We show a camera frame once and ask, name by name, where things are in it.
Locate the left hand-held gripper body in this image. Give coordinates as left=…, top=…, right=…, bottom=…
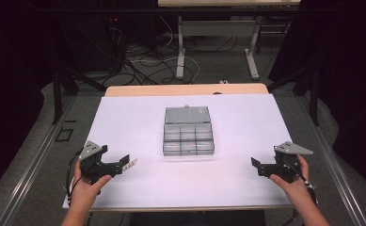
left=78, top=140, right=124, bottom=186

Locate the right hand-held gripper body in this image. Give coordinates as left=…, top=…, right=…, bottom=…
left=258, top=140, right=314, bottom=184

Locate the person's right hand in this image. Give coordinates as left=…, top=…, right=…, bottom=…
left=269, top=154, right=312, bottom=205

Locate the person's left hand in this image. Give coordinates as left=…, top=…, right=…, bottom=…
left=68, top=159, right=113, bottom=209

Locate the white table mat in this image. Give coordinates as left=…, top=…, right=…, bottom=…
left=62, top=93, right=295, bottom=211

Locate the clear plastic compartment box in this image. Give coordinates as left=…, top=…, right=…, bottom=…
left=162, top=105, right=215, bottom=157

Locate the black metal stand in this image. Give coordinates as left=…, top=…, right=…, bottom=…
left=267, top=64, right=322, bottom=127
left=51, top=62, right=107, bottom=125

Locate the wooden table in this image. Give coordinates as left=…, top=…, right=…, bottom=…
left=103, top=82, right=270, bottom=98

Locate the black computer tower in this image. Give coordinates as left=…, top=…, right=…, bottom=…
left=59, top=13, right=123, bottom=73

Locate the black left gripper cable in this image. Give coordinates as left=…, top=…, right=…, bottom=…
left=64, top=150, right=83, bottom=205

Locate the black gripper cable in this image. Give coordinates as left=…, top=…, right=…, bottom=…
left=64, top=150, right=83, bottom=205
left=280, top=160, right=320, bottom=226

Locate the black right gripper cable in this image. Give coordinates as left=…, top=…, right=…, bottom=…
left=280, top=160, right=320, bottom=226

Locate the aluminium floor rail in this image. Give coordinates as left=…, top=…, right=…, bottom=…
left=296, top=95, right=366, bottom=226
left=0, top=95, right=78, bottom=226

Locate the tangle of floor cables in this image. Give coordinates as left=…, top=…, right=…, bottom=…
left=108, top=15, right=245, bottom=87

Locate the white metal frame desk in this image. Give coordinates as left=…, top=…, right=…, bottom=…
left=157, top=0, right=302, bottom=81

